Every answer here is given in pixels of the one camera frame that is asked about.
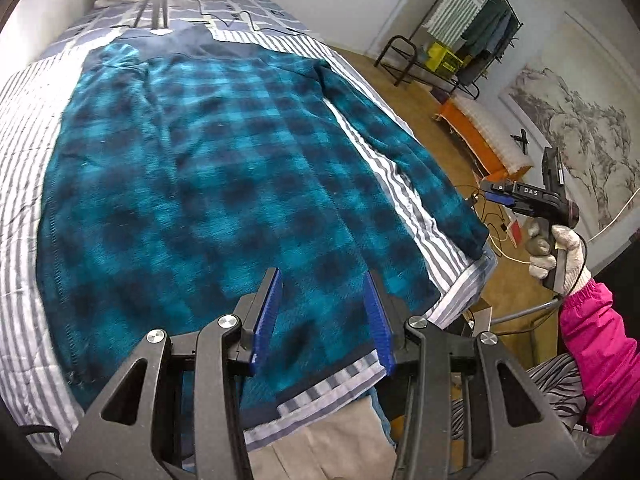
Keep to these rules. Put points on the small black tool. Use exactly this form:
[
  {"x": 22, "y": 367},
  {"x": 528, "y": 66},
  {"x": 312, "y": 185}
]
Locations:
[{"x": 522, "y": 141}]

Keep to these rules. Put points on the orange bench with white cover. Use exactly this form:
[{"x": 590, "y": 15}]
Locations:
[{"x": 495, "y": 135}]

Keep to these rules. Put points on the grey white striped quilt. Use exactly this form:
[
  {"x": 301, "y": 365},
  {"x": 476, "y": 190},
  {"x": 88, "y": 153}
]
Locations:
[{"x": 25, "y": 160}]

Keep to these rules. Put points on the striped hanging towel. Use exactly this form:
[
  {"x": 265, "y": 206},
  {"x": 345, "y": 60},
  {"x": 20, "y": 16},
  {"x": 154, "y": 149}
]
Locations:
[{"x": 460, "y": 5}]

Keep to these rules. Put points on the person's right forearm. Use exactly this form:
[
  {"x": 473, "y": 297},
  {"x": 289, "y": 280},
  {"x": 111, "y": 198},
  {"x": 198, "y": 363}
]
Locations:
[{"x": 600, "y": 350}]

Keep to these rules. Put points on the zebra striped cloth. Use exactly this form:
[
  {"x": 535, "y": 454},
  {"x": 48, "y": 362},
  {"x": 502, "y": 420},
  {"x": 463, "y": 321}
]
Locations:
[{"x": 550, "y": 385}]

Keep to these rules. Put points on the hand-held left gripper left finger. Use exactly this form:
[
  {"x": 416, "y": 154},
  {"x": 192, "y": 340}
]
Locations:
[{"x": 265, "y": 320}]

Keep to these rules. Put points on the dark hanging clothes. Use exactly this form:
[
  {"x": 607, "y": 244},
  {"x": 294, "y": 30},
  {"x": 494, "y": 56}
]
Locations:
[{"x": 487, "y": 30}]

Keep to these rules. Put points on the yellow box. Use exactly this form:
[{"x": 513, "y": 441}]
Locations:
[{"x": 442, "y": 57}]

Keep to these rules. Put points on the teal plaid fleece jacket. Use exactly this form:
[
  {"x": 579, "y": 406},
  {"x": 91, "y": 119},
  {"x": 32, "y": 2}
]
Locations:
[{"x": 200, "y": 160}]

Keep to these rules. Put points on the person's beige trousers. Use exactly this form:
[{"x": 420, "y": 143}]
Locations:
[{"x": 310, "y": 445}]

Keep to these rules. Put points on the black clothes rack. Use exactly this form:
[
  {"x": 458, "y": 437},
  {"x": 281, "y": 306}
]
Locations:
[{"x": 400, "y": 38}]

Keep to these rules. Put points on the red card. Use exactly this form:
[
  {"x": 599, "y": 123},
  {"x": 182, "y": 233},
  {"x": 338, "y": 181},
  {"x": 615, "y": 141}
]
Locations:
[{"x": 515, "y": 234}]

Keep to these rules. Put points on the person's right hand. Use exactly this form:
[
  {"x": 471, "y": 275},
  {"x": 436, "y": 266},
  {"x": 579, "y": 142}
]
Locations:
[{"x": 570, "y": 245}]

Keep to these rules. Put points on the black tripod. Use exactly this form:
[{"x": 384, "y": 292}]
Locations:
[{"x": 160, "y": 5}]

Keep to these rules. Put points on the grey metal tube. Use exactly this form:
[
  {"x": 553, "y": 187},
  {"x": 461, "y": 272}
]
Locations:
[{"x": 525, "y": 312}]

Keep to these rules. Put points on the landscape wall painting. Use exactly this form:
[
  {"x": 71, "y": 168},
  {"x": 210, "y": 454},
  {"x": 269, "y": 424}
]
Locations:
[{"x": 575, "y": 110}]

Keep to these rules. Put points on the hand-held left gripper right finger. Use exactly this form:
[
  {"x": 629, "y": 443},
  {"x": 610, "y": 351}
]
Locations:
[{"x": 377, "y": 325}]

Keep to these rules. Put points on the blue patterned bed sheet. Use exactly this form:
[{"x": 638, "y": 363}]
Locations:
[{"x": 260, "y": 10}]

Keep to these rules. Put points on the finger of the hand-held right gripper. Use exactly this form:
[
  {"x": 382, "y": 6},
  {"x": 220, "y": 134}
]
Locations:
[{"x": 492, "y": 191}]

